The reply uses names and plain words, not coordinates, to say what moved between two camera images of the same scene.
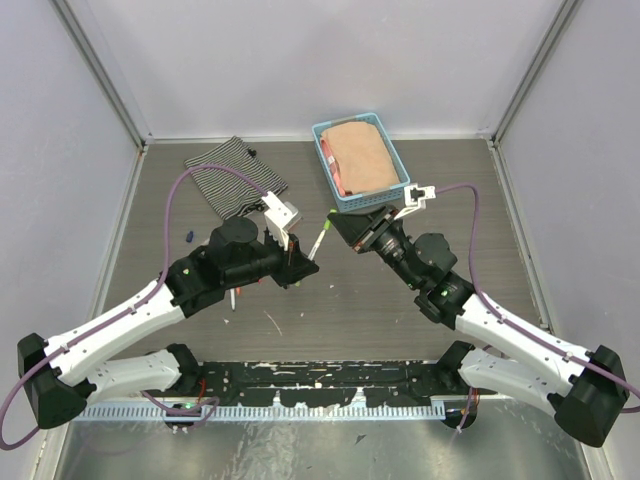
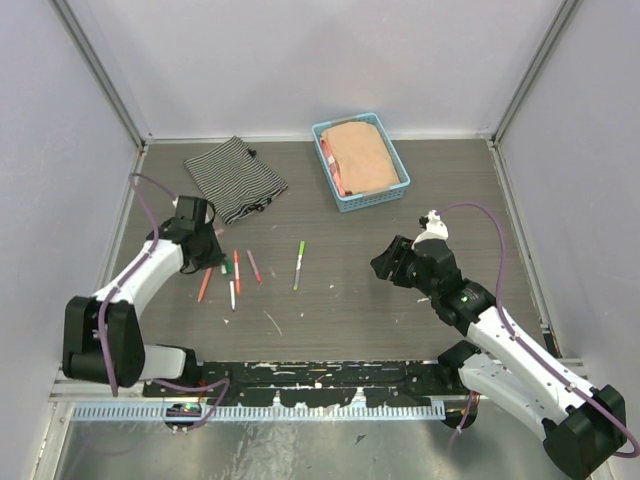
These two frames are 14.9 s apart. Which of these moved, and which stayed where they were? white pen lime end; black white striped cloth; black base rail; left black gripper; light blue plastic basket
Moved: left black gripper; white pen lime end
Stayed: black base rail; light blue plastic basket; black white striped cloth
